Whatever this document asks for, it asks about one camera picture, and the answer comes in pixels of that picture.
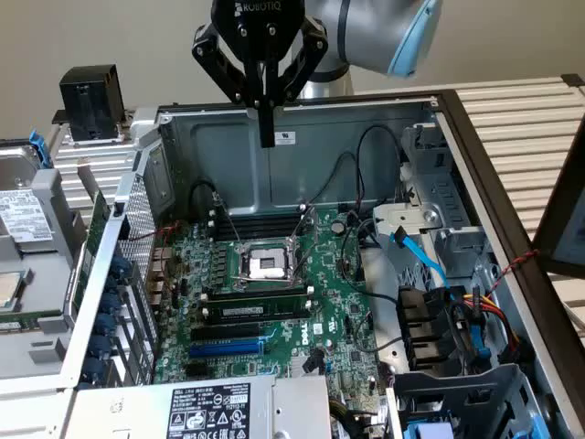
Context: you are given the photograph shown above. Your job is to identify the dark framed panel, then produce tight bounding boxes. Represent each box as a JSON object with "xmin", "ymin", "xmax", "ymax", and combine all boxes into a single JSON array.
[{"xmin": 532, "ymin": 127, "xmax": 585, "ymax": 278}]

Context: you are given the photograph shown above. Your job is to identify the red yellow power wire bundle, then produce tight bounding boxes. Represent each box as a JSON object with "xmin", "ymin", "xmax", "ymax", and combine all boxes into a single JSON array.
[{"xmin": 450, "ymin": 285, "xmax": 522, "ymax": 362}]

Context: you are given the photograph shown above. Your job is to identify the black CPU cooler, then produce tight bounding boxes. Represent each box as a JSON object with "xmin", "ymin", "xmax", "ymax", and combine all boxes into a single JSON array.
[{"xmin": 58, "ymin": 63, "xmax": 127, "ymax": 143}]

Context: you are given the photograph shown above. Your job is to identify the black table end cap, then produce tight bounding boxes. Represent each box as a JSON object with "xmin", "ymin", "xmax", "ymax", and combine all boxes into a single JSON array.
[{"xmin": 560, "ymin": 72, "xmax": 585, "ymax": 97}]

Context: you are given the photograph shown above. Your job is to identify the grey metal disk bay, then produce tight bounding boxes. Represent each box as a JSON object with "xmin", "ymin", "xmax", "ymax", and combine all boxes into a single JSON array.
[{"xmin": 397, "ymin": 121, "xmax": 493, "ymax": 280}]

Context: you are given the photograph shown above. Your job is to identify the black wire small loop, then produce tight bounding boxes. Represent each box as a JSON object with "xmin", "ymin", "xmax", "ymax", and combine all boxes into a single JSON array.
[{"xmin": 188, "ymin": 179, "xmax": 219, "ymax": 216}]

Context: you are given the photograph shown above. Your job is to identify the green Dell motherboard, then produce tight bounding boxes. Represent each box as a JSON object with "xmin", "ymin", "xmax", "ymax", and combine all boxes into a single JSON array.
[{"xmin": 150, "ymin": 208, "xmax": 389, "ymax": 439}]

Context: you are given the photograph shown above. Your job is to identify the grey parts rack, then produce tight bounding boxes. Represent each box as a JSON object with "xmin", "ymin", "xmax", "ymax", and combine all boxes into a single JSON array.
[{"xmin": 0, "ymin": 166, "xmax": 120, "ymax": 381}]

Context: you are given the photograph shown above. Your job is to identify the long black expansion slot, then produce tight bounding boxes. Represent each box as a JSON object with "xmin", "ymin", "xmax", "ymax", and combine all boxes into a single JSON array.
[{"xmin": 189, "ymin": 322, "xmax": 261, "ymax": 343}]

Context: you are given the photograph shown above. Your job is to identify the black wire tall loop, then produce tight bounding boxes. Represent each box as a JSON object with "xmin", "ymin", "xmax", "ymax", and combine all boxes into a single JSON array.
[{"xmin": 355, "ymin": 124, "xmax": 403, "ymax": 216}]

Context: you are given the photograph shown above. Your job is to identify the grey power supply unit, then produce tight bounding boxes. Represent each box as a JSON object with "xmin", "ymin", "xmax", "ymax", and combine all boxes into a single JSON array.
[{"xmin": 61, "ymin": 374, "xmax": 333, "ymax": 439}]

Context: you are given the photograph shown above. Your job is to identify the black RAM slot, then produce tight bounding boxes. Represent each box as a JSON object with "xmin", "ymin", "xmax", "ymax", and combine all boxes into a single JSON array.
[
  {"xmin": 207, "ymin": 213, "xmax": 303, "ymax": 229},
  {"xmin": 207, "ymin": 226, "xmax": 303, "ymax": 242},
  {"xmin": 199, "ymin": 284, "xmax": 316, "ymax": 304}
]

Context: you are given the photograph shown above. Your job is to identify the open grey PC case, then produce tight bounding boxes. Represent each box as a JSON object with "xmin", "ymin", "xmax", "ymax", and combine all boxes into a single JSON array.
[{"xmin": 58, "ymin": 89, "xmax": 585, "ymax": 439}]

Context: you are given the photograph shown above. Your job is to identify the silver CPU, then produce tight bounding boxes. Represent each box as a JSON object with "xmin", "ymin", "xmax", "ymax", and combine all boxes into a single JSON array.
[{"xmin": 0, "ymin": 269, "xmax": 29, "ymax": 311}]

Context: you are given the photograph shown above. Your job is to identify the silver socket cover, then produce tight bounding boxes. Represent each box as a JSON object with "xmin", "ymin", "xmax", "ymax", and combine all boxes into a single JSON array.
[{"xmin": 285, "ymin": 205, "xmax": 320, "ymax": 287}]

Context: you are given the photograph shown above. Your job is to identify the silver hard disk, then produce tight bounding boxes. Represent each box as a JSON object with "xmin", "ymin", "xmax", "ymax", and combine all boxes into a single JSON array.
[{"xmin": 0, "ymin": 141, "xmax": 57, "ymax": 246}]

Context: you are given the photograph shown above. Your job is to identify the silver chipset heatsink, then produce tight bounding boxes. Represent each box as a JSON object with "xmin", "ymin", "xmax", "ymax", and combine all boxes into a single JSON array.
[{"xmin": 288, "ymin": 354, "xmax": 326, "ymax": 379}]

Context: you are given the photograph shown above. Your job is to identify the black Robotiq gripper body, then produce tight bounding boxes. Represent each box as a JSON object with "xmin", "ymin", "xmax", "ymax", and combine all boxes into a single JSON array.
[{"xmin": 209, "ymin": 0, "xmax": 306, "ymax": 65}]

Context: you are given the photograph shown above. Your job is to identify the green GPU with black fan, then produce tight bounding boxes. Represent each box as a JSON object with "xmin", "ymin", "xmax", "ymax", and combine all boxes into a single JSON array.
[{"xmin": 63, "ymin": 187, "xmax": 112, "ymax": 321}]

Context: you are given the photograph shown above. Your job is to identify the grey perforated disk cage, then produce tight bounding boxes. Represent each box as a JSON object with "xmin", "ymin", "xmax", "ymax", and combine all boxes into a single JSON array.
[{"xmin": 386, "ymin": 363, "xmax": 549, "ymax": 439}]

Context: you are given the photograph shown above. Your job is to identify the blue SATA wire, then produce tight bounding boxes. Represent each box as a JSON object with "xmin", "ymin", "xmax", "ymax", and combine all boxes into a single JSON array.
[
  {"xmin": 450, "ymin": 292, "xmax": 493, "ymax": 363},
  {"xmin": 388, "ymin": 226, "xmax": 458, "ymax": 303}
]

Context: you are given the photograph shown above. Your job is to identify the CPU socket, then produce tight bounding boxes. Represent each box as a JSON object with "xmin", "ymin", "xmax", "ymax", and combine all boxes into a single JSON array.
[{"xmin": 228, "ymin": 237, "xmax": 303, "ymax": 294}]

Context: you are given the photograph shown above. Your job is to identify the blue disk carrier bracket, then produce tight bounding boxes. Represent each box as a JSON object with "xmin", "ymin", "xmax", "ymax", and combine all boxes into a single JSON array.
[{"xmin": 27, "ymin": 129, "xmax": 52, "ymax": 171}]

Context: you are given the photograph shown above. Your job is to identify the black plastic fan shroud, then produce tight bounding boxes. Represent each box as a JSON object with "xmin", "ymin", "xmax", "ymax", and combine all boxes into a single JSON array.
[{"xmin": 395, "ymin": 285, "xmax": 467, "ymax": 371}]

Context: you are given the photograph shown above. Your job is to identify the silver locking lever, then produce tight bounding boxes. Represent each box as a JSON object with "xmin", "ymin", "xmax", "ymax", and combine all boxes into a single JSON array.
[
  {"xmin": 212, "ymin": 191, "xmax": 246, "ymax": 252},
  {"xmin": 230, "ymin": 273, "xmax": 298, "ymax": 284}
]

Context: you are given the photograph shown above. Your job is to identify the light blue disk tray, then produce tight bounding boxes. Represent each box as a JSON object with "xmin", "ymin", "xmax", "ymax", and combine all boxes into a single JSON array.
[{"xmin": 405, "ymin": 420, "xmax": 454, "ymax": 439}]

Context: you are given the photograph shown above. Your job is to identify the blue expansion slot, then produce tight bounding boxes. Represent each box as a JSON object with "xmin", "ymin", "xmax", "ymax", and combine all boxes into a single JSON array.
[{"xmin": 187, "ymin": 337, "xmax": 266, "ymax": 360}]

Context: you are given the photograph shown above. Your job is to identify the black wire low loop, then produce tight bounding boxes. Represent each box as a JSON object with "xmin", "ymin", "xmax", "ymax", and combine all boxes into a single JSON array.
[{"xmin": 304, "ymin": 152, "xmax": 363, "ymax": 207}]

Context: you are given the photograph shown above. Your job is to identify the yellow black wire bundle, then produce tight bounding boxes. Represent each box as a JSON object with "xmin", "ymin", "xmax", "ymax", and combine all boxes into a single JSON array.
[{"xmin": 328, "ymin": 396, "xmax": 386, "ymax": 439}]

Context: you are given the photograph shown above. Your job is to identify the red black twisted wire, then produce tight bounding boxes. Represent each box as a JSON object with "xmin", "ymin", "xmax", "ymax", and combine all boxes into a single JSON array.
[{"xmin": 484, "ymin": 249, "xmax": 540, "ymax": 298}]

